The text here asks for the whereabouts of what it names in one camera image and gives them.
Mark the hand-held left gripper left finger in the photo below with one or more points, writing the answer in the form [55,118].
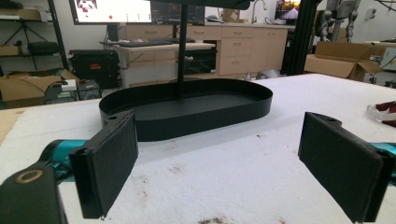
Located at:
[107,168]

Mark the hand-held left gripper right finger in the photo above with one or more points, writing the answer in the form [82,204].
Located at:
[337,161]

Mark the black crate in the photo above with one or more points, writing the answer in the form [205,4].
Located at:
[85,91]

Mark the white power adapter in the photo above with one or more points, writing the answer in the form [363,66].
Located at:
[69,85]

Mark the black equipment case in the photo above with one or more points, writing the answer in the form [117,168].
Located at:
[93,67]

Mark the open cardboard box with flaps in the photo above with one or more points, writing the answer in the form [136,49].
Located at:
[339,59]

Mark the black two-tier tray stand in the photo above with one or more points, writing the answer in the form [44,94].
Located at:
[199,115]

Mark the white appliance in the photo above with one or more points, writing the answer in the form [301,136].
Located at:
[389,59]

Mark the light wooden desk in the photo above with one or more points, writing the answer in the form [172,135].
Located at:
[149,59]

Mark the large open cardboard box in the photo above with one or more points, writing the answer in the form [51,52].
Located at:
[21,87]

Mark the black keyboard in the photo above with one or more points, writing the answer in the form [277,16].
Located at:
[144,43]

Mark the black bag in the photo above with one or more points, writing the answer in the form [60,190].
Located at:
[43,48]

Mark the black computer under desk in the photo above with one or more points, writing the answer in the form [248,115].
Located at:
[200,62]

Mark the grey robot on stand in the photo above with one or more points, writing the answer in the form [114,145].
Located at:
[337,18]

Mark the light wooden cabinet counter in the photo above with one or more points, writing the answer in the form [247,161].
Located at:
[249,46]

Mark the black metal shelf rack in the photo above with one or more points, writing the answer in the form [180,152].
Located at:
[56,31]

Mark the white-screen computer monitor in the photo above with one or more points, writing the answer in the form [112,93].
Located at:
[115,11]

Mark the monitor with colourful screen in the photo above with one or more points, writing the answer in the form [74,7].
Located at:
[288,11]

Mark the dark-screen computer monitor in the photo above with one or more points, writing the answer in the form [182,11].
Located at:
[169,12]

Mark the metal sink faucet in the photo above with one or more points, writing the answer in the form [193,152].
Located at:
[256,9]

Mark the flat cardboard box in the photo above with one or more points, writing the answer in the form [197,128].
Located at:
[21,14]

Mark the small cardboard box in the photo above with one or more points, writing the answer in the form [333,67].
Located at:
[231,15]

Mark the black aluminium frame post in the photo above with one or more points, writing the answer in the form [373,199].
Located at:
[300,37]

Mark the white wall outlet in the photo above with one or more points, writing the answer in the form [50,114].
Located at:
[370,13]

